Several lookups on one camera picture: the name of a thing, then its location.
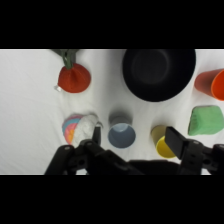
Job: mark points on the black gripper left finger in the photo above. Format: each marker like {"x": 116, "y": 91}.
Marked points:
{"x": 78, "y": 160}

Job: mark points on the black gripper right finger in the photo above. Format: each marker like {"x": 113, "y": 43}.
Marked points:
{"x": 195, "y": 156}

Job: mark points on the yellow plastic cup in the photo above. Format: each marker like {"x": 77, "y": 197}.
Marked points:
{"x": 160, "y": 143}

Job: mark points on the light blue plastic cup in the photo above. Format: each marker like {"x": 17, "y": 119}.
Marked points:
{"x": 121, "y": 135}

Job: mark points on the orange plastic cup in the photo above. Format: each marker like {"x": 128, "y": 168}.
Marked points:
{"x": 211, "y": 83}

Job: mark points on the black bowl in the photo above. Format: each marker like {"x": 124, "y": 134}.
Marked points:
{"x": 158, "y": 73}

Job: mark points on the colourful cupcake plush toy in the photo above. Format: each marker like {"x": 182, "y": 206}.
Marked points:
{"x": 80, "y": 128}

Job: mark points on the green sponge block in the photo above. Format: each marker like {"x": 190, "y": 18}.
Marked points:
{"x": 205, "y": 120}

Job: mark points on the red strawberry plush toy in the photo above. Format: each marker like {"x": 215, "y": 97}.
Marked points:
{"x": 75, "y": 78}

